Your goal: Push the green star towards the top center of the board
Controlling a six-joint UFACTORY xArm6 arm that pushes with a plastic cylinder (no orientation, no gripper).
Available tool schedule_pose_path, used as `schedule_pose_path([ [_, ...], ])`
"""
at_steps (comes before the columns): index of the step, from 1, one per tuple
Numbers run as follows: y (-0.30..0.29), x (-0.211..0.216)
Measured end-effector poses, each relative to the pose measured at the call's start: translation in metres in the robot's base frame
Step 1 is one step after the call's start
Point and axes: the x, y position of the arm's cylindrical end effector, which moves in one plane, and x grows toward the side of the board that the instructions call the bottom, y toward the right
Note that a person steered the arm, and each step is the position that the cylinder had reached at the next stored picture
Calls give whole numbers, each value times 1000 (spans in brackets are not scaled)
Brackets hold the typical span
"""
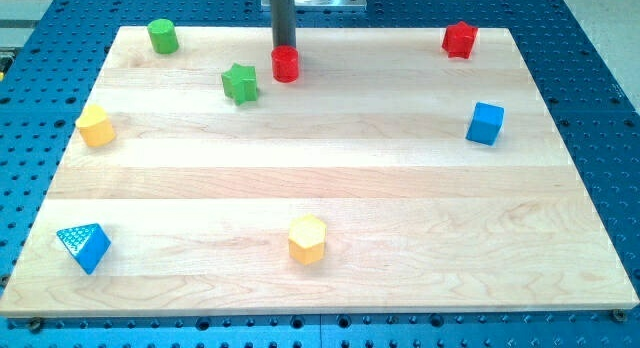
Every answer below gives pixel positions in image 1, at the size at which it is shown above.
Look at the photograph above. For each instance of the red cylinder block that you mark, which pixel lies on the red cylinder block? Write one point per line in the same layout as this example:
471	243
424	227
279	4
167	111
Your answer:
285	63

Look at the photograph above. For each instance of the wooden board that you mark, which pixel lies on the wooden board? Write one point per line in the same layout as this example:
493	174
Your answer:
197	194

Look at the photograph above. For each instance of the left board clamp screw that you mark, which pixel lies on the left board clamp screw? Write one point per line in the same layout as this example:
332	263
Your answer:
34	325

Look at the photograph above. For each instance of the blue triangle block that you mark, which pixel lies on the blue triangle block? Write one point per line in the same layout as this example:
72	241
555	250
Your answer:
87	244

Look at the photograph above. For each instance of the right board clamp screw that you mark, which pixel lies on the right board clamp screw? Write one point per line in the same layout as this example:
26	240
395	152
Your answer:
619	316

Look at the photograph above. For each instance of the yellow hexagon block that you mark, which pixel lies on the yellow hexagon block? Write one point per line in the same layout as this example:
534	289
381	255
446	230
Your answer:
307	239

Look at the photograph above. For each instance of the red star block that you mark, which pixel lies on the red star block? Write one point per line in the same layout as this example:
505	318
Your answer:
459	40

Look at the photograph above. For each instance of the green star block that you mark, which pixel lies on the green star block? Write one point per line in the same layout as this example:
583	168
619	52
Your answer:
240	83

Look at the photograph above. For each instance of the board clamp screw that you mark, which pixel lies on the board clamp screw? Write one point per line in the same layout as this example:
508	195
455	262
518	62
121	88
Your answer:
619	316
34	325

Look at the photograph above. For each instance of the blue cube block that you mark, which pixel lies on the blue cube block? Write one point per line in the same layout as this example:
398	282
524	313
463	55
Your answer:
486	123

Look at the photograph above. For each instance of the yellow half-round block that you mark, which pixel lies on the yellow half-round block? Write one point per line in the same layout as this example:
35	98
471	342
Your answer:
94	126

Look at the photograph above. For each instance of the grey pusher rod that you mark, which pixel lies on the grey pusher rod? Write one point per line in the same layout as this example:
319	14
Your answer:
283	22

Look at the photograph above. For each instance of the green cylinder block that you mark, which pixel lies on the green cylinder block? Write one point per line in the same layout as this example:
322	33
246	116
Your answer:
163	36

